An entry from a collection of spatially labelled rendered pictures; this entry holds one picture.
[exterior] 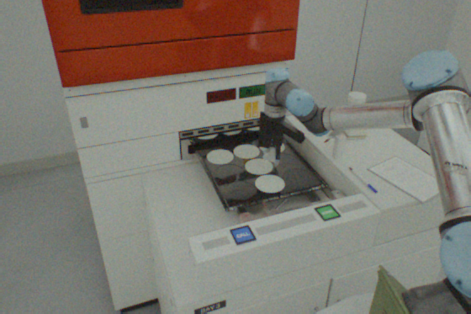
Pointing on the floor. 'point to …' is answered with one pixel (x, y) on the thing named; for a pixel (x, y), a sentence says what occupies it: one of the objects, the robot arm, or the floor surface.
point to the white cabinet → (313, 278)
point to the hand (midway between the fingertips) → (277, 162)
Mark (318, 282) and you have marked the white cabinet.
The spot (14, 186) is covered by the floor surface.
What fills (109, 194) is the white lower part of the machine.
